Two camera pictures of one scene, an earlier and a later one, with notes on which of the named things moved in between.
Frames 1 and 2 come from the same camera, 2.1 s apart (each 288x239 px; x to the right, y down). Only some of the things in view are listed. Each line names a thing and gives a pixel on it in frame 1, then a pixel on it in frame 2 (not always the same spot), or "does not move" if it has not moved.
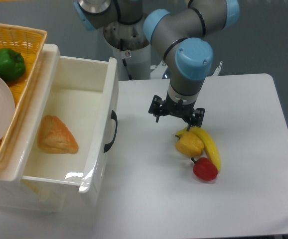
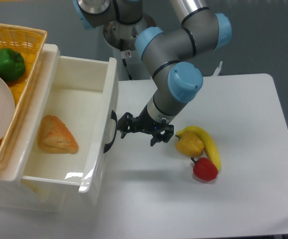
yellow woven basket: (29, 43) does not move
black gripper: (184, 111) → (145, 122)
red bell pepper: (204, 169) does not move
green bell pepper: (9, 64) does not move
